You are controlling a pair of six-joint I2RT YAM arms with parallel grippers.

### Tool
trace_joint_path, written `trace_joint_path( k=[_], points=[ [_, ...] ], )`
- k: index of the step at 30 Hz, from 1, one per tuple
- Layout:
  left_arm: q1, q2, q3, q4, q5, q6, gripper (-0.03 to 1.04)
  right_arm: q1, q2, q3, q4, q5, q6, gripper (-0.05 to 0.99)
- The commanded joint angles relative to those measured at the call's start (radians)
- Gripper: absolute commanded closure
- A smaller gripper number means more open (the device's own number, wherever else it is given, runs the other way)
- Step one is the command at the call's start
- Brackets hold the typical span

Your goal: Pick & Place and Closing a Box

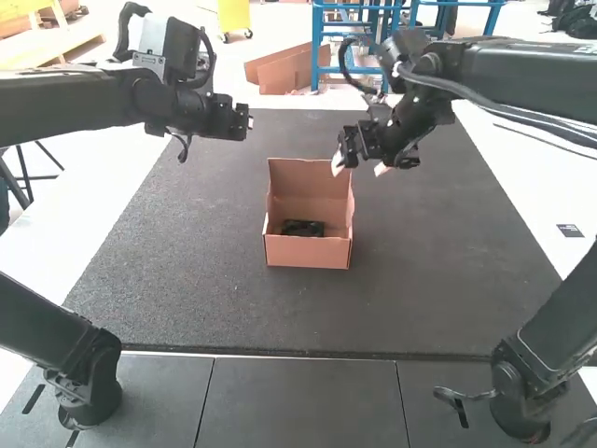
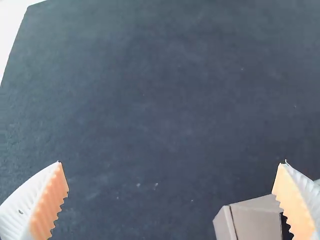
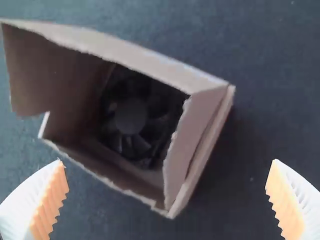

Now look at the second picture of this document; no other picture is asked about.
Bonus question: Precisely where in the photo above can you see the black mat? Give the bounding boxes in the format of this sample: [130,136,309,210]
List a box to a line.
[0,0,320,240]

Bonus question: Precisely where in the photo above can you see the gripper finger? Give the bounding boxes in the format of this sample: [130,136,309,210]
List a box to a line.
[0,160,70,240]
[271,158,320,240]

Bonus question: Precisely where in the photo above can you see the cardboard box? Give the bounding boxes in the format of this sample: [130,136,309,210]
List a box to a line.
[212,194,295,240]

